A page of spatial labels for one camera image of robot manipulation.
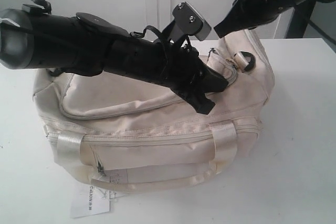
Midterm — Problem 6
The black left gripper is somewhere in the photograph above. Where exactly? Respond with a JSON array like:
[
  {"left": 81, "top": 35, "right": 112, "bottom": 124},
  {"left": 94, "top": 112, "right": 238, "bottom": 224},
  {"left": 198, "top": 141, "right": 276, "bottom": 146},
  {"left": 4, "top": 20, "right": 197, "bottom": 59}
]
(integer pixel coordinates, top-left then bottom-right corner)
[{"left": 104, "top": 36, "right": 228, "bottom": 115}]

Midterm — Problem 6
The cream fabric duffel bag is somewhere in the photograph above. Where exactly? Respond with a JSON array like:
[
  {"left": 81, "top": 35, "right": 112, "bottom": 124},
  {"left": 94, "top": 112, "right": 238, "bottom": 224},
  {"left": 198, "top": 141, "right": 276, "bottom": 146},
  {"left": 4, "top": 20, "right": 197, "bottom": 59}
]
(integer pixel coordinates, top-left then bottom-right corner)
[{"left": 33, "top": 30, "right": 275, "bottom": 193}]

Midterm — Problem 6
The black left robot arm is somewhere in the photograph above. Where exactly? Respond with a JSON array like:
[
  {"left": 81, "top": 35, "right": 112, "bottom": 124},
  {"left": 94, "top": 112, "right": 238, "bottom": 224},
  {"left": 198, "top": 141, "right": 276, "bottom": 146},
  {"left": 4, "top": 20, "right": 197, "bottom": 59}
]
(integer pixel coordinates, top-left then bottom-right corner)
[{"left": 1, "top": 0, "right": 228, "bottom": 96}]

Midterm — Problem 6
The white paper hang tag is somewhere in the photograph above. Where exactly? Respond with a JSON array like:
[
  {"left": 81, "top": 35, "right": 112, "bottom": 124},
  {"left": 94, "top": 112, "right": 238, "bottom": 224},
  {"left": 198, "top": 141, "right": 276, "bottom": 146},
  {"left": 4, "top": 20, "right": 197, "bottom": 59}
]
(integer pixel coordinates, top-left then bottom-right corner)
[{"left": 70, "top": 183, "right": 127, "bottom": 219}]

